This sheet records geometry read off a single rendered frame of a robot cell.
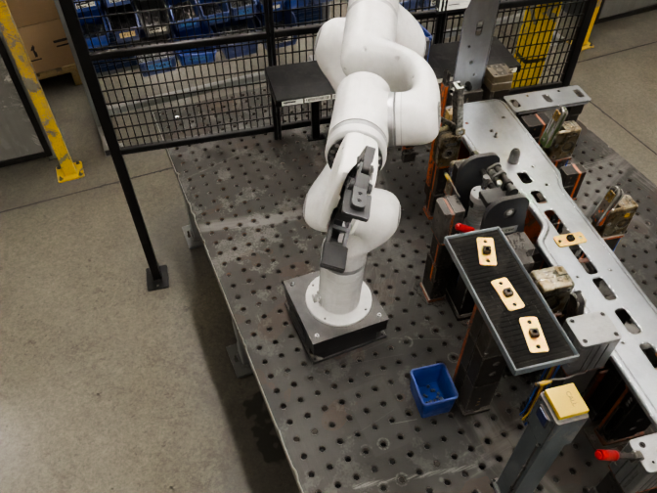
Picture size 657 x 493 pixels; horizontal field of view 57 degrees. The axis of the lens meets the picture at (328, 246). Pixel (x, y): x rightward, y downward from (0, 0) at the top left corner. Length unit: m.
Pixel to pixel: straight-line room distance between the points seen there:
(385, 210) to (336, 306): 0.37
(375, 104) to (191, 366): 1.92
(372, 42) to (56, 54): 3.42
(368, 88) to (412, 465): 1.02
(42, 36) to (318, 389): 3.08
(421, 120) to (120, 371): 2.05
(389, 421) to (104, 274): 1.77
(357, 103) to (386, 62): 0.13
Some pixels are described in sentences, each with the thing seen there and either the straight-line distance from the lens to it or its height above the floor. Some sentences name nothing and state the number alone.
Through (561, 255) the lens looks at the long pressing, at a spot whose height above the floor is 1.00.
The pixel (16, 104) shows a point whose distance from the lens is 3.39.
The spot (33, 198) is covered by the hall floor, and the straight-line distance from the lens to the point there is 3.56.
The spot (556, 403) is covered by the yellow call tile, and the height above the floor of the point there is 1.16.
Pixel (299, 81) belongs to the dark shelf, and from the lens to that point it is 2.16.
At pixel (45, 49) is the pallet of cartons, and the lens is 4.24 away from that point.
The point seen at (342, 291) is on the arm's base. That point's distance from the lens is 1.61.
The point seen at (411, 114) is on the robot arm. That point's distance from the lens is 0.85.
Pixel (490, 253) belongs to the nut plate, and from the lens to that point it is 1.41.
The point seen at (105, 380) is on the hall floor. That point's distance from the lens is 2.68.
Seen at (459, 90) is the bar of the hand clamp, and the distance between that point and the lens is 1.82.
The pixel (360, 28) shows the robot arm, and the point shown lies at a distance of 1.01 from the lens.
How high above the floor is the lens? 2.18
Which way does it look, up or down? 48 degrees down
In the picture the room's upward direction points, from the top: straight up
